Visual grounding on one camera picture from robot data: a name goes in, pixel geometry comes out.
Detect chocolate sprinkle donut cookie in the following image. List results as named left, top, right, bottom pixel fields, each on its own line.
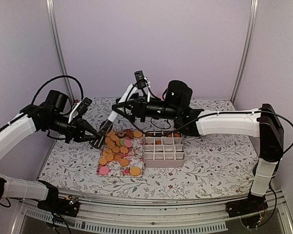
left=117, top=131, right=126, bottom=138

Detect pink round cookie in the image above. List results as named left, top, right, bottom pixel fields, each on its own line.
left=99, top=166, right=109, bottom=176

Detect compartment tin box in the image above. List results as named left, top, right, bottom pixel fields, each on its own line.
left=144, top=131, right=185, bottom=168

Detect pink sandwich cookie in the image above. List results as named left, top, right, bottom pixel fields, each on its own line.
left=124, top=139, right=132, bottom=148

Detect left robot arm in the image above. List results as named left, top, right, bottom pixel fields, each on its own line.
left=0, top=89, right=101, bottom=212

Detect round biscuit top right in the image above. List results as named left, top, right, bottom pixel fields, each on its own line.
left=133, top=131, right=143, bottom=138

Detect front aluminium rail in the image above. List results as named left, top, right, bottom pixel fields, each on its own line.
left=11, top=190, right=293, bottom=234

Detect aluminium post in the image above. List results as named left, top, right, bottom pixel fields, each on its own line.
left=45, top=0, right=75, bottom=102
left=230, top=0, right=259, bottom=105

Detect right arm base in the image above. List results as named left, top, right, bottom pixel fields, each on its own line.
left=226, top=194, right=268, bottom=217

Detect round cream sandwich cookie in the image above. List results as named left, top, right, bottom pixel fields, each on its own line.
left=129, top=167, right=141, bottom=176

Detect floral tablecloth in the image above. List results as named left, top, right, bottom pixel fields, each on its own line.
left=38, top=97, right=262, bottom=200

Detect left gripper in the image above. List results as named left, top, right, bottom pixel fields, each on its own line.
left=44, top=112, right=102, bottom=143

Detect left aluminium post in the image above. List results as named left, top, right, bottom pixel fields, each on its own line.
left=45, top=0, right=75, bottom=102

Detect green sandwich cookie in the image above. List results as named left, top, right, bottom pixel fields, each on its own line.
left=120, top=139, right=125, bottom=146

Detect right aluminium post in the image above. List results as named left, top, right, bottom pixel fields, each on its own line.
left=230, top=0, right=259, bottom=105

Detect floral cookie tray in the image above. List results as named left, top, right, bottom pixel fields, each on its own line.
left=97, top=129, right=145, bottom=177

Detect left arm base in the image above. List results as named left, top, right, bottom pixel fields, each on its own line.
left=37, top=196, right=80, bottom=217

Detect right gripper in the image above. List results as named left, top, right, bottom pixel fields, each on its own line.
left=110, top=94, right=180, bottom=124

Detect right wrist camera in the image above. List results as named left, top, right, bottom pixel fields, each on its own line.
left=134, top=70, right=150, bottom=98

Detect metal tongs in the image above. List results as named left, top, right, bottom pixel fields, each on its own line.
left=89, top=84, right=137, bottom=149

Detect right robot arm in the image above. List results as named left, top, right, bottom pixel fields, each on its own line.
left=108, top=80, right=286, bottom=213

